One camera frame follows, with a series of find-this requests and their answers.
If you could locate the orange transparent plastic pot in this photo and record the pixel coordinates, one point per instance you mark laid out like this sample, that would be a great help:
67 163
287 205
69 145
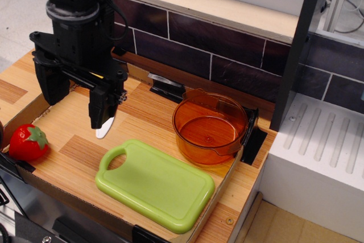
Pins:
209 127

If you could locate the cardboard fence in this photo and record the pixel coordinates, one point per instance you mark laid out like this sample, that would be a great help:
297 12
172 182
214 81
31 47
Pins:
67 171

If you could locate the green plastic cutting board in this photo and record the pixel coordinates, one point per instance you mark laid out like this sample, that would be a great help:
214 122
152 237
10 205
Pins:
158 186

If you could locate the yellow handled white toy knife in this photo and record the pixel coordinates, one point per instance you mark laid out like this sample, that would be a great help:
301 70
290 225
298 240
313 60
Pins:
104 129

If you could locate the white dish drying rack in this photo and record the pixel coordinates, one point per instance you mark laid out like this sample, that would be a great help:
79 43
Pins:
314 168

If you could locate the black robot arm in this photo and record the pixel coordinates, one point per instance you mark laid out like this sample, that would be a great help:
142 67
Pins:
79 11

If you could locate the dark grey vertical post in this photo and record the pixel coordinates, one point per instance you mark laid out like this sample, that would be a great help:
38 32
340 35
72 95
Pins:
300 39

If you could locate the red toy strawberry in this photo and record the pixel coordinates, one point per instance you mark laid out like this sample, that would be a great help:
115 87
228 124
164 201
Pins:
28 142

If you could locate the aluminium frame profile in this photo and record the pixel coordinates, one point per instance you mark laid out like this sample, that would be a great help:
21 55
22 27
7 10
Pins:
337 1

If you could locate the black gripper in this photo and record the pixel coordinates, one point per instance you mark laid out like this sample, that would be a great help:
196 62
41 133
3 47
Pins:
81 52

